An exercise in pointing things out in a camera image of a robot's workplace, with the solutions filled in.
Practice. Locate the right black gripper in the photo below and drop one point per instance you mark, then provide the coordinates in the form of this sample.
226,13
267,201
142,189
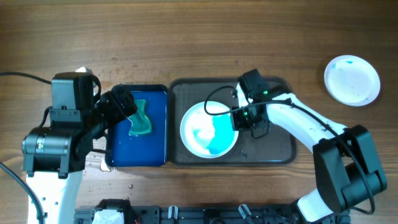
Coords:
244,119

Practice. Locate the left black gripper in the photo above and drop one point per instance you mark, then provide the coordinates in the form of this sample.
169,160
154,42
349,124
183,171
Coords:
117,111

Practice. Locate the green yellow sponge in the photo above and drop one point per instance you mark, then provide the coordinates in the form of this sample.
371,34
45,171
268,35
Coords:
140,123

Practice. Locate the white plate blue stain front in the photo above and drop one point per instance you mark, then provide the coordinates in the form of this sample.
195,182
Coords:
205,132

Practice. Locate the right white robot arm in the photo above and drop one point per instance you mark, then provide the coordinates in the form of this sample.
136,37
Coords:
347,168

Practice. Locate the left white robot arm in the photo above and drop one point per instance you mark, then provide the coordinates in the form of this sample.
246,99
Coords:
55,156

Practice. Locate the dark brown tray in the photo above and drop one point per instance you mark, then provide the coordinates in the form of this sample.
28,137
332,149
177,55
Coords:
277,148

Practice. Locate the blue water tray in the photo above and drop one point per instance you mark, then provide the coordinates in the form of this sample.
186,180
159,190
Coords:
144,150

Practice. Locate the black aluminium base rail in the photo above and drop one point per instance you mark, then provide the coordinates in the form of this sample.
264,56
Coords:
116,211

